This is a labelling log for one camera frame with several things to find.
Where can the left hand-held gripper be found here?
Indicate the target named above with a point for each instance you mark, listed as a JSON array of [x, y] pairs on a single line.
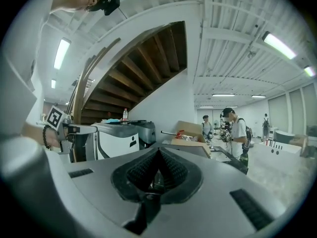
[[55, 118]]

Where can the blue cloth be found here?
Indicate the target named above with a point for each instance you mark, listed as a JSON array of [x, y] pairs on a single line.
[[112, 120]]

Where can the white counter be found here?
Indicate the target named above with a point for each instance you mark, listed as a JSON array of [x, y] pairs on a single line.
[[284, 149]]

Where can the wooden slat board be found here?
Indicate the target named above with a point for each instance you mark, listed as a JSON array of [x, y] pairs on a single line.
[[138, 66]]

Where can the clear plastic water bottle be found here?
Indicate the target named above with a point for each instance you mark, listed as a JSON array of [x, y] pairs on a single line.
[[125, 116]]

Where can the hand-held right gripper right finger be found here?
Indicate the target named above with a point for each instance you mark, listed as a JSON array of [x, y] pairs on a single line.
[[218, 202]]

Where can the long ceiling light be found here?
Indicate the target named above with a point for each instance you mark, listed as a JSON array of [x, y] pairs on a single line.
[[280, 45], [223, 95], [258, 96], [62, 53], [310, 71], [53, 83]]

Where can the white window blind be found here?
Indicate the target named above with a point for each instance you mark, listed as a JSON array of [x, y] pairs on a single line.
[[278, 113], [310, 100], [296, 106]]

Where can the grey and white machine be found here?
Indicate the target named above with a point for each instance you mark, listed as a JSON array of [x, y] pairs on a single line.
[[116, 142]]

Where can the black head-worn camera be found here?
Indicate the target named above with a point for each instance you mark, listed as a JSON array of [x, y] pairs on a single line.
[[112, 5]]

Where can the person's white shirt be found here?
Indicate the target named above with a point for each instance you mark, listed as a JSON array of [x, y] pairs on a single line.
[[19, 83]]

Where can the open cardboard box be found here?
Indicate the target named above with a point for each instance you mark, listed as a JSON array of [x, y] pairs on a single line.
[[188, 133]]

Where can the person's left forearm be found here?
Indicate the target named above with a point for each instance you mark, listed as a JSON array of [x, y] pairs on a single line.
[[34, 134]]

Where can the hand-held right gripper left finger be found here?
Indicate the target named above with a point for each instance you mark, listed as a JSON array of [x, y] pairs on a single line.
[[99, 187]]

